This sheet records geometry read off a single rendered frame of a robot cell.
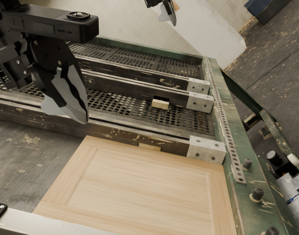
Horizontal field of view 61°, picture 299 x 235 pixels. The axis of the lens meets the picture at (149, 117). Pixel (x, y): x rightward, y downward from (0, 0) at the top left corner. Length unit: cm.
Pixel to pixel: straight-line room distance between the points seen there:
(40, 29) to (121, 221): 46
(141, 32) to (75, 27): 595
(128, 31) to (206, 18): 236
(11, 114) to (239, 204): 80
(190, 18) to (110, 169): 397
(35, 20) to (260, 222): 65
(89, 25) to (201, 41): 435
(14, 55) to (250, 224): 62
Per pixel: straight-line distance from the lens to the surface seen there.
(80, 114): 41
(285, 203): 88
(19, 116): 101
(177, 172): 83
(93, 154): 84
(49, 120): 96
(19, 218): 64
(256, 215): 75
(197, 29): 460
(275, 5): 498
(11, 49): 39
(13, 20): 38
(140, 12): 618
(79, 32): 33
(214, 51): 469
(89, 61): 158
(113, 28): 646
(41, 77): 37
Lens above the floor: 135
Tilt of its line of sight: 11 degrees down
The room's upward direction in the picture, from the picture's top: 51 degrees counter-clockwise
